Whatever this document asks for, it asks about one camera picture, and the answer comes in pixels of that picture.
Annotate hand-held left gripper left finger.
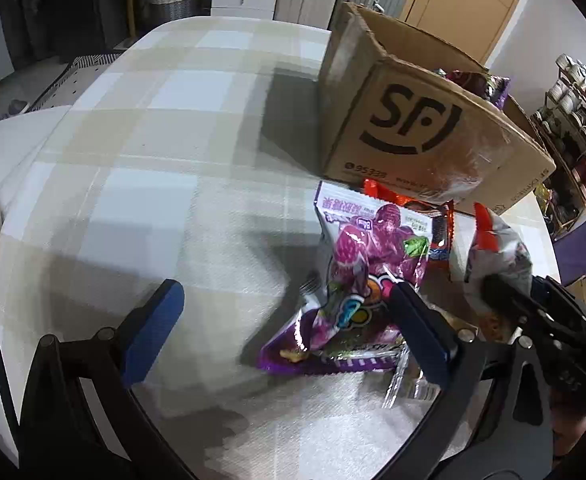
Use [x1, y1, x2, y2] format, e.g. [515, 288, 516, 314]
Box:
[18, 280, 199, 480]

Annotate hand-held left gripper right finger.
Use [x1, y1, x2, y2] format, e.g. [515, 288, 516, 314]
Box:
[373, 282, 554, 480]

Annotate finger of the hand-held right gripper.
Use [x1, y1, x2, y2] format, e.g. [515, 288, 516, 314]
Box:
[480, 274, 550, 332]

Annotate white orange snack packet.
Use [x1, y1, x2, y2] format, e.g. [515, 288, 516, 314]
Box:
[463, 203, 533, 311]

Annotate purple grape candy packet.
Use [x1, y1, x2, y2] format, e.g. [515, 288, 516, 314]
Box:
[314, 181, 431, 353]

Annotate red dark snack packet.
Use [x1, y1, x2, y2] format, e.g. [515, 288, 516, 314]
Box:
[363, 179, 455, 273]

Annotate dark purple snack packet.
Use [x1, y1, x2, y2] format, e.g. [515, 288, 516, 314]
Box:
[257, 305, 409, 376]

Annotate brown cardboard box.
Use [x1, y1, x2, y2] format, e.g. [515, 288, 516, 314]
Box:
[318, 1, 556, 216]

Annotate clear plastic wrapper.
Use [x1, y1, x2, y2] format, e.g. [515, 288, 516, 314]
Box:
[382, 345, 441, 411]

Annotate small cardboard box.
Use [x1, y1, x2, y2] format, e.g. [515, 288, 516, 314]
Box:
[568, 275, 586, 311]

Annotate wooden shoe rack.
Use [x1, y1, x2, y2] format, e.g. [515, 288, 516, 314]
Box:
[530, 52, 586, 231]

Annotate shiny purple snack packet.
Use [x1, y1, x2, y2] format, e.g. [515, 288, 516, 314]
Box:
[446, 70, 511, 111]

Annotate striped floor mat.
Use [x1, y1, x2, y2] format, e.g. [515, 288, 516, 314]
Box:
[28, 52, 124, 113]

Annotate wooden door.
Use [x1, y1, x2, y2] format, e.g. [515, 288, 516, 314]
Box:
[398, 0, 534, 63]

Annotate black refrigerator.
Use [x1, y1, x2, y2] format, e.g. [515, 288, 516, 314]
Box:
[18, 0, 134, 61]

